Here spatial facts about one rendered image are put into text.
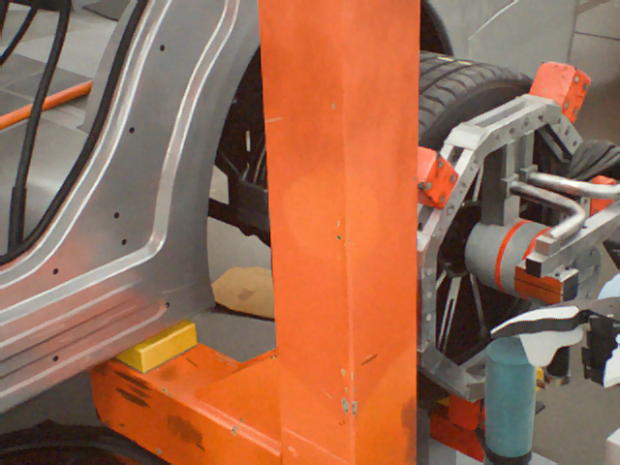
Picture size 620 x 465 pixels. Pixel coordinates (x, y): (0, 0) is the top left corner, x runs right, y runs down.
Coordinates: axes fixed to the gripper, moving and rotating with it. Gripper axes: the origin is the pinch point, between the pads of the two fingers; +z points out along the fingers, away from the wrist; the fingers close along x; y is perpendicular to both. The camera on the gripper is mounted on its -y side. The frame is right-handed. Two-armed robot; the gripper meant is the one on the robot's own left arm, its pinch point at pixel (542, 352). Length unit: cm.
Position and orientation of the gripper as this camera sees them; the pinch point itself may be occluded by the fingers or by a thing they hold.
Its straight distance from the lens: 114.4
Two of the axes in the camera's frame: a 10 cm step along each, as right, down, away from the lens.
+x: -5.4, -2.2, 8.1
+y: 1.1, 9.4, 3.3
